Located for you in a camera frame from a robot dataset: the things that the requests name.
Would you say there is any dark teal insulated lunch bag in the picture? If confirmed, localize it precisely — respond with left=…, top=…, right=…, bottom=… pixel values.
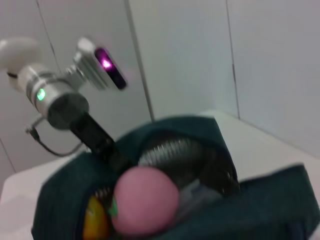
left=31, top=115, right=320, bottom=240

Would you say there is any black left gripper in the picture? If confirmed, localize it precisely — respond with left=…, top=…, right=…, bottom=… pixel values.
left=46, top=93, right=137, bottom=174

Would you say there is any yellow banana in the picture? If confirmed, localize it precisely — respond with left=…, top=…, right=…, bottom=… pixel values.
left=82, top=194, right=111, bottom=240

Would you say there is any dark left gripper cable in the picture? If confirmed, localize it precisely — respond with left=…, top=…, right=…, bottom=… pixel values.
left=24, top=116, right=84, bottom=158

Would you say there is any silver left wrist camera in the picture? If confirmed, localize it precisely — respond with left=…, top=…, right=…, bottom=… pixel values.
left=71, top=37, right=128, bottom=91

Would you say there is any pink toy peach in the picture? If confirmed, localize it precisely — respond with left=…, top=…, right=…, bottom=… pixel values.
left=107, top=166, right=181, bottom=238

